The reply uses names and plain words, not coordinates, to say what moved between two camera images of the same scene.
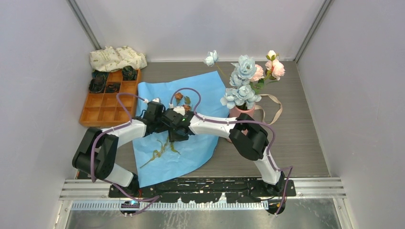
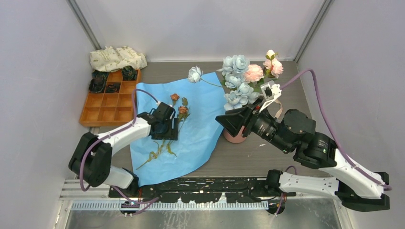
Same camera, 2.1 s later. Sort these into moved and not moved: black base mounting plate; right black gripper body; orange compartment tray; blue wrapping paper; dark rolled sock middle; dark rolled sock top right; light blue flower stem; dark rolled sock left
Moved: light blue flower stem; right black gripper body
Not moved: dark rolled sock left; dark rolled sock top right; blue wrapping paper; black base mounting plate; dark rolled sock middle; orange compartment tray
